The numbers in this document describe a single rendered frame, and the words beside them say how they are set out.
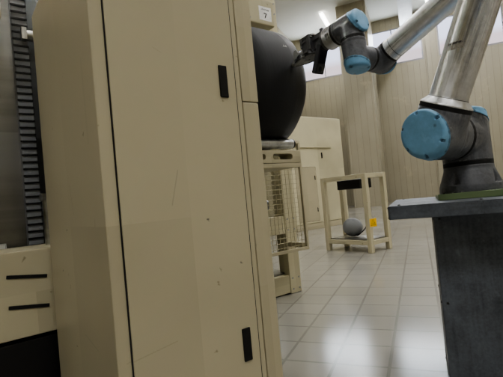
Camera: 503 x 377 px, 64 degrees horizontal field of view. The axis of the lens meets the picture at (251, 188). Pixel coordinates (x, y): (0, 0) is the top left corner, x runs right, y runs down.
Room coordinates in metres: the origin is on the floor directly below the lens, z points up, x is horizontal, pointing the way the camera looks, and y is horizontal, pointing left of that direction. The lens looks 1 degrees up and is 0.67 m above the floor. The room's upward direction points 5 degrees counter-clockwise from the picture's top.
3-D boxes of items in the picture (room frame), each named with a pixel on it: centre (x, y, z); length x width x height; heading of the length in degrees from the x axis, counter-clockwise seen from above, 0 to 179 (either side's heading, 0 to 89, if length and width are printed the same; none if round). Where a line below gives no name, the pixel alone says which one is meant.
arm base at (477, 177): (1.33, -0.72, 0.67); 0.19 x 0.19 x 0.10
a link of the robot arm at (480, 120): (1.33, -0.72, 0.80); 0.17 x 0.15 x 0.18; 126
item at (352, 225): (4.32, -1.08, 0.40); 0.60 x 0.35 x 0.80; 38
